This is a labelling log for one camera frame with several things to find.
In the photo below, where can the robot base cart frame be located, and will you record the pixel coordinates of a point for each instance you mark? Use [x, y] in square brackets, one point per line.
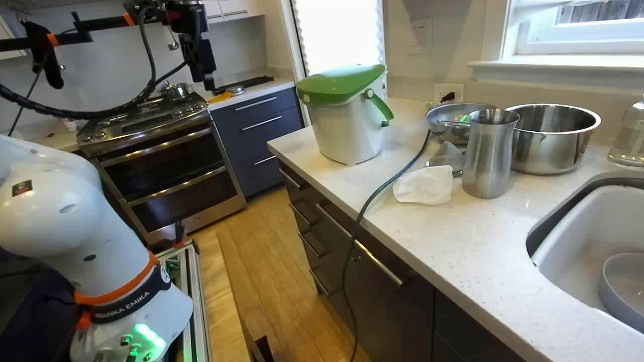
[192, 302]

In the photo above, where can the white compost bin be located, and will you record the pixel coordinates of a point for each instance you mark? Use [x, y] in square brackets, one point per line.
[348, 133]

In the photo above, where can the white wall cabinet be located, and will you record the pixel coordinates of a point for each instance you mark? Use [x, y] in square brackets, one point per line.
[227, 8]

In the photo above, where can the dark counter cabinets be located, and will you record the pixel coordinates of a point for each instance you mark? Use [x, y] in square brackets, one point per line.
[389, 302]

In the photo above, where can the large steel pot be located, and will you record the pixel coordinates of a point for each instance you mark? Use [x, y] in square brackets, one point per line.
[554, 143]

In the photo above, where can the white wall outlet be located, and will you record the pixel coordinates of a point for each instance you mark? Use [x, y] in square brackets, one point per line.
[448, 91]

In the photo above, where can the white paper towel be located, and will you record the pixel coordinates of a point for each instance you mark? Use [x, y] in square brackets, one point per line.
[422, 186]

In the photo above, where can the tall steel cup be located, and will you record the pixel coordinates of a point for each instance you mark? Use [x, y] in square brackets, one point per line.
[488, 153]

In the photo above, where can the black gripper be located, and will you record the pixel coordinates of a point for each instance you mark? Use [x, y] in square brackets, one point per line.
[195, 52]

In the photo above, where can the steel kettle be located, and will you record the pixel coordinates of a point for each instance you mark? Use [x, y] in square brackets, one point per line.
[178, 91]

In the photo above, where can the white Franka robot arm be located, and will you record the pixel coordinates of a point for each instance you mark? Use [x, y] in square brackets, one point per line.
[60, 214]

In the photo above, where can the blue drawer cabinet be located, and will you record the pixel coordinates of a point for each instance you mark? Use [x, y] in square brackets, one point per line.
[263, 142]

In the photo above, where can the white framed window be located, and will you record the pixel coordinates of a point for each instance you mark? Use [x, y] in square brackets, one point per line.
[575, 30]

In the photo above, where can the tall bright window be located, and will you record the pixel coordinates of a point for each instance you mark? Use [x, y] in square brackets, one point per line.
[338, 32]

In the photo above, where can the green bin lid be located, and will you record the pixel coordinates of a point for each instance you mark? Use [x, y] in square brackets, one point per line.
[338, 82]

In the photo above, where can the grey bowl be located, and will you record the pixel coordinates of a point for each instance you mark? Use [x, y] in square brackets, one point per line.
[626, 289]

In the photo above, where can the black long utensil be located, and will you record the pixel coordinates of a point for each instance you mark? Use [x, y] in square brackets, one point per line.
[244, 82]

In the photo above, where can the small steel pan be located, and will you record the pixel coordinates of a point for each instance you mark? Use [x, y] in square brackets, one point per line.
[445, 123]

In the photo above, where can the steel stove with oven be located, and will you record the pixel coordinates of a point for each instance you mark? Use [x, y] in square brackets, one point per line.
[167, 168]

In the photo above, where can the black bar with orange bands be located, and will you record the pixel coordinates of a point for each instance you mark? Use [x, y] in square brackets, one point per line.
[108, 23]

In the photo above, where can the clear glass bottle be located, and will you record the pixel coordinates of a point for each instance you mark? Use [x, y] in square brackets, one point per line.
[631, 133]

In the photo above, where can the white plastic wash tub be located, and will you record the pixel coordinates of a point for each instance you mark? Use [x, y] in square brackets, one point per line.
[590, 228]

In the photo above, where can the white trash bin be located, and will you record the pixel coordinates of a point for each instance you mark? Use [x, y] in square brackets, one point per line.
[365, 203]

